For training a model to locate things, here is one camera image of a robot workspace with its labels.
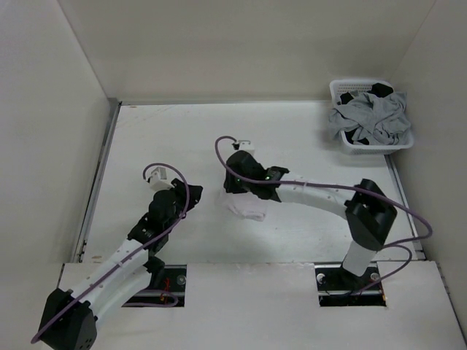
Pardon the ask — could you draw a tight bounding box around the white tank top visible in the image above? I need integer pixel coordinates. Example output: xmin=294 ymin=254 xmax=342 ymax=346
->
xmin=217 ymin=190 xmax=267 ymax=222

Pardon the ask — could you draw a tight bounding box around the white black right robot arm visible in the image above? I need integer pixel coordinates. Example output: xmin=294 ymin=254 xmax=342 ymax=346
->
xmin=223 ymin=150 xmax=397 ymax=289

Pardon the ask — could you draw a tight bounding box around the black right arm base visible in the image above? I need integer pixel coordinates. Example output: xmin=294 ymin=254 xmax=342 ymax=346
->
xmin=314 ymin=264 xmax=386 ymax=307

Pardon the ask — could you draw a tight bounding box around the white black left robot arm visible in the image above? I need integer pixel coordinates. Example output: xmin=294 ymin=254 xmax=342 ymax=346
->
xmin=33 ymin=179 xmax=203 ymax=349

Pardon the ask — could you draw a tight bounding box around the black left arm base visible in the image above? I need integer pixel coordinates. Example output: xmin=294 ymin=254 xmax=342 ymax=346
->
xmin=123 ymin=265 xmax=188 ymax=308

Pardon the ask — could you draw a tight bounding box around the grey tank top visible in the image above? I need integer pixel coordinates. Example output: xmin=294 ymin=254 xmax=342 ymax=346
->
xmin=328 ymin=92 xmax=412 ymax=146

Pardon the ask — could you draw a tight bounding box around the white plastic laundry basket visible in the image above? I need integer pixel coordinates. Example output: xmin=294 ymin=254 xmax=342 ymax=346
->
xmin=328 ymin=78 xmax=414 ymax=155

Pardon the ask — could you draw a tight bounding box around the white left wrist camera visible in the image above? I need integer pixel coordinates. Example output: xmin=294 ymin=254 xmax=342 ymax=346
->
xmin=147 ymin=166 xmax=173 ymax=193

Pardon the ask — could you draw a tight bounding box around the metal table edge rail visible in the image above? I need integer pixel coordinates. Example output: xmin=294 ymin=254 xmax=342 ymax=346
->
xmin=70 ymin=98 xmax=122 ymax=263

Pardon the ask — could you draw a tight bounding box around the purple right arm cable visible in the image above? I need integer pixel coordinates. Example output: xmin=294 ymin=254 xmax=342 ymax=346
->
xmin=214 ymin=136 xmax=434 ymax=298

